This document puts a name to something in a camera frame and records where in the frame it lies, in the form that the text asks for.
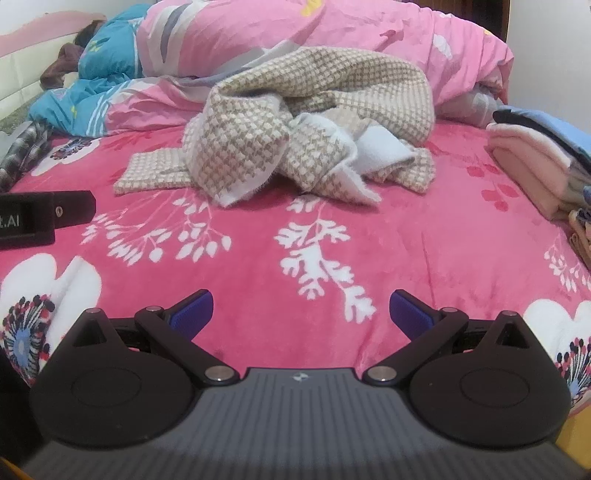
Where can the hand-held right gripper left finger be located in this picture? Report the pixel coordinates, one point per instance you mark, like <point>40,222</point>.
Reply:
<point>194,311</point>

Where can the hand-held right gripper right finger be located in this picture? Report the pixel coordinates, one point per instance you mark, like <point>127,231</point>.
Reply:
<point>408,314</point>

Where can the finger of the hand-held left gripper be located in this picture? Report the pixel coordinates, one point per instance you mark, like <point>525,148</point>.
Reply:
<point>74,210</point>

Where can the beige houndstooth fleece-lined coat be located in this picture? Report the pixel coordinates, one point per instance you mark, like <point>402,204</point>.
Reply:
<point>240,138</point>

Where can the grey plaid garment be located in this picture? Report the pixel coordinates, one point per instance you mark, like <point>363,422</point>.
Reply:
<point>25,147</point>

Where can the green patterned pillow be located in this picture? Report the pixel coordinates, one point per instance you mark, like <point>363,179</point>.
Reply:
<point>11,121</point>

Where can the maroon fleece cloth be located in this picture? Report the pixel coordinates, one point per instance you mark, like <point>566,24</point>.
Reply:
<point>62,64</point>

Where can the dark brown cloth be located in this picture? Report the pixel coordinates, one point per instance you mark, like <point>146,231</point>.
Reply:
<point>90,33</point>

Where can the patterned folded garment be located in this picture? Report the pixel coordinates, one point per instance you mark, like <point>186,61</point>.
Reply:
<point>581,235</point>

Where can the pink folded garment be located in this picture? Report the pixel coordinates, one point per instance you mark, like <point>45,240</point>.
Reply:
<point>531,166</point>

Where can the navy folded garment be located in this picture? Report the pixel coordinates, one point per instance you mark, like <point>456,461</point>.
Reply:
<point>508,115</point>

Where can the light blue folded garment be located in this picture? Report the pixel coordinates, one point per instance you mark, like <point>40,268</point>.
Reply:
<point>568,134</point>

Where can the pink and blue floral quilt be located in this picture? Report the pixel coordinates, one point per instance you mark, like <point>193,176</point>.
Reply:
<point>346,27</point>

